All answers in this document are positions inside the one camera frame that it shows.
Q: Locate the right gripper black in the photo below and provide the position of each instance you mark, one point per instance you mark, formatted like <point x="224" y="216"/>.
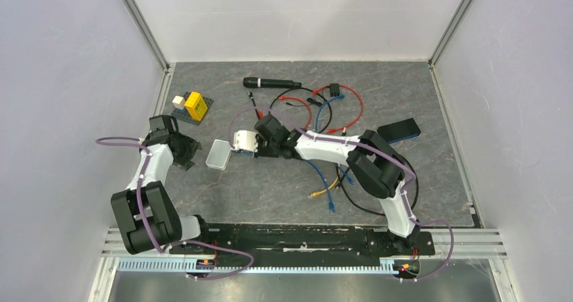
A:
<point x="261" y="151"/>

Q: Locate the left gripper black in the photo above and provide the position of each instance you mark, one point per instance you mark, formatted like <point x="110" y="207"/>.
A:
<point x="191" y="146"/>

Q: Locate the white network switch box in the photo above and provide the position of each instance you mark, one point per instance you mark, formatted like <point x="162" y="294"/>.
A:
<point x="219" y="155"/>

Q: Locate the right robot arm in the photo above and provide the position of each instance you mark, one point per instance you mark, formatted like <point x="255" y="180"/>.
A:
<point x="375" y="164"/>

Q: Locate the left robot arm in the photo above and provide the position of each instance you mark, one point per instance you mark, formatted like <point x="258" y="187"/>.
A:
<point x="144" y="213"/>

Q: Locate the yellow toy brick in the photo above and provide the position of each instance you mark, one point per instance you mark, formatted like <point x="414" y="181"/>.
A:
<point x="196" y="106"/>

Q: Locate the black microphone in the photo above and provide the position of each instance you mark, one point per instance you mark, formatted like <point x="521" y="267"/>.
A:
<point x="255" y="83"/>

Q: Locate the cream toy brick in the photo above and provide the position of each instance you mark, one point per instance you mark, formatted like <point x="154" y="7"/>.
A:
<point x="179" y="102"/>

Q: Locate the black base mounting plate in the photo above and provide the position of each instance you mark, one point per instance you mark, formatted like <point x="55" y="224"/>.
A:
<point x="296" y="245"/>

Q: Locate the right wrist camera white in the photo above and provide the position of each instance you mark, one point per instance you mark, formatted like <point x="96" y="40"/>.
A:
<point x="245" y="142"/>

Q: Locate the white cable duct strip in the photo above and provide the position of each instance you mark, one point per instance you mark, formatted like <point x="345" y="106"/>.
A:
<point x="192" y="266"/>

